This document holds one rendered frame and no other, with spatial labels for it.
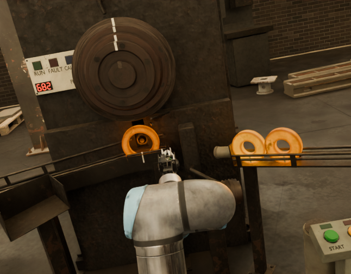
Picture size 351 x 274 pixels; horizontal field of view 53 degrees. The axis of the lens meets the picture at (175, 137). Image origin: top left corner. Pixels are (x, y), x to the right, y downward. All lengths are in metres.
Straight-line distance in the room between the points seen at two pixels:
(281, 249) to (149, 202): 1.42
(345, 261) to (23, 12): 1.65
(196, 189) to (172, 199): 0.06
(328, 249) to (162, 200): 0.59
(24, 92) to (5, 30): 0.70
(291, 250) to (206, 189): 1.36
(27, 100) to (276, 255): 3.40
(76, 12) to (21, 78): 2.77
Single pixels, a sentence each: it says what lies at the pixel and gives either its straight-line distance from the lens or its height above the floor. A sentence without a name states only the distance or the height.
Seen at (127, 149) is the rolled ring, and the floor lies 0.74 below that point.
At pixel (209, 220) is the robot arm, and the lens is 0.81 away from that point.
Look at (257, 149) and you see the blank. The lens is 1.58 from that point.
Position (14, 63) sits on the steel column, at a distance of 4.49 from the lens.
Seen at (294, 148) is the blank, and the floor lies 0.72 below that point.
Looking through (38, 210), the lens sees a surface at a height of 0.60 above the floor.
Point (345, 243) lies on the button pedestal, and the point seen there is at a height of 0.59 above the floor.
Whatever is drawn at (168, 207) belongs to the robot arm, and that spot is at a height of 0.93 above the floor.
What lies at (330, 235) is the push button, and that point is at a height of 0.61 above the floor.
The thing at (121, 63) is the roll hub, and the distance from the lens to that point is 1.52.
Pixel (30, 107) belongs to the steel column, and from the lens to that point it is 4.54.
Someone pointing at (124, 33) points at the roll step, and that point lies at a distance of 1.58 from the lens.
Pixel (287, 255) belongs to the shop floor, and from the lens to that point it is 2.09.
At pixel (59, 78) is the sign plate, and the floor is 1.12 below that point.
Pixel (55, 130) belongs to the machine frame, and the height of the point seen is 0.87.
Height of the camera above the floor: 1.33
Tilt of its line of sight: 19 degrees down
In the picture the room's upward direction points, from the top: 10 degrees counter-clockwise
